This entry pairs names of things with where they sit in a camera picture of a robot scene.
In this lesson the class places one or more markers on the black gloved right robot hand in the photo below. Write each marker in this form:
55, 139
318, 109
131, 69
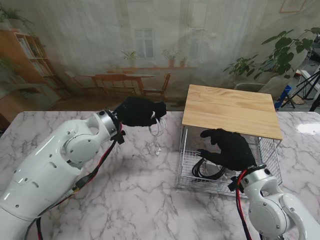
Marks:
232, 152

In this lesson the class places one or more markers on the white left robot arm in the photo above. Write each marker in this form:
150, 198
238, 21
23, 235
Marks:
50, 170

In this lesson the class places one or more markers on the grey chair back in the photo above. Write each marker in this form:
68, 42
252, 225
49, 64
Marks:
247, 87

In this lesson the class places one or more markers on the white bench edge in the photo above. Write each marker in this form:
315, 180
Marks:
306, 73

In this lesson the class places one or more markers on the printed room scene backdrop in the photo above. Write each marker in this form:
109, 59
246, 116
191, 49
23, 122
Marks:
75, 37

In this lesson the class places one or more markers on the black tripod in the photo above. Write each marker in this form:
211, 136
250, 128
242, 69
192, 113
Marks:
309, 80

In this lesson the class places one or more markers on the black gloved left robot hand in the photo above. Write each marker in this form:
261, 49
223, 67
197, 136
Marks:
137, 112

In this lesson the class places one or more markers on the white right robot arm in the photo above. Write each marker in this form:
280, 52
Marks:
272, 207

